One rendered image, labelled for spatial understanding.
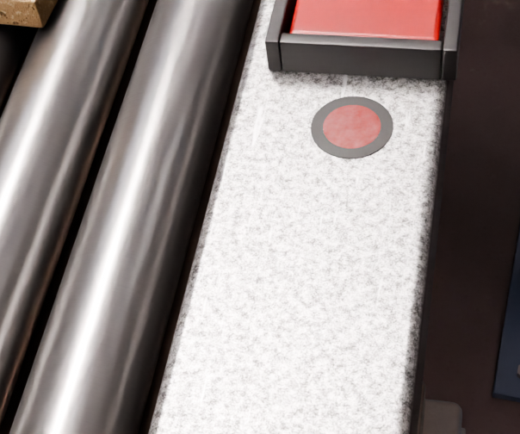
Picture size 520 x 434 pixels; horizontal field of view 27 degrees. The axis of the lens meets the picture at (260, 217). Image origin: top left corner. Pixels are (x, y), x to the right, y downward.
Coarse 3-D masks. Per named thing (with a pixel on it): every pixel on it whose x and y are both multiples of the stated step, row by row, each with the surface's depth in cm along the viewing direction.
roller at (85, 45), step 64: (64, 0) 48; (128, 0) 49; (64, 64) 45; (0, 128) 44; (64, 128) 44; (0, 192) 41; (64, 192) 43; (0, 256) 40; (0, 320) 38; (0, 384) 38
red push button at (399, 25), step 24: (312, 0) 44; (336, 0) 44; (360, 0) 44; (384, 0) 44; (408, 0) 44; (432, 0) 44; (312, 24) 44; (336, 24) 43; (360, 24) 43; (384, 24) 43; (408, 24) 43; (432, 24) 43
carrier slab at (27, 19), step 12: (0, 0) 46; (12, 0) 45; (24, 0) 45; (36, 0) 45; (48, 0) 46; (0, 12) 46; (12, 12) 46; (24, 12) 46; (36, 12) 46; (48, 12) 46; (12, 24) 47; (24, 24) 46; (36, 24) 46
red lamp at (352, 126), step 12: (348, 108) 42; (360, 108) 42; (336, 120) 42; (348, 120) 42; (360, 120) 42; (372, 120) 42; (324, 132) 42; (336, 132) 42; (348, 132) 42; (360, 132) 42; (372, 132) 42; (336, 144) 41; (348, 144) 41; (360, 144) 41
